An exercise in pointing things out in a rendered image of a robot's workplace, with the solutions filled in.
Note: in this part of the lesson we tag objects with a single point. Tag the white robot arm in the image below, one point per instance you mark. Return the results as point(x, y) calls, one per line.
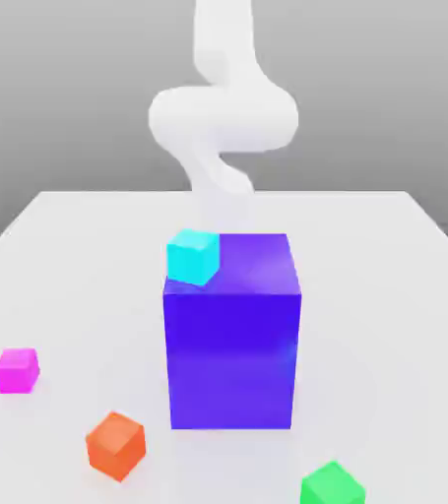
point(223, 118)

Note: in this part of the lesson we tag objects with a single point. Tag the small cyan cube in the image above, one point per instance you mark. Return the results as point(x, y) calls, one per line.
point(190, 258)

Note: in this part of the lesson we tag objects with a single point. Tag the small orange cube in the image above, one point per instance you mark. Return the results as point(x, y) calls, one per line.
point(115, 447)

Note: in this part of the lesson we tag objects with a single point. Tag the small magenta cube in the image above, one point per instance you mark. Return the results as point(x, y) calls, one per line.
point(16, 372)

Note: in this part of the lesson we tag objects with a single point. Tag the small green cube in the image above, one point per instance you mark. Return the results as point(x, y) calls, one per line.
point(332, 486)

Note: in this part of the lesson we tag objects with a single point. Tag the large purple box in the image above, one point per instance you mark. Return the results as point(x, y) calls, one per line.
point(231, 354)

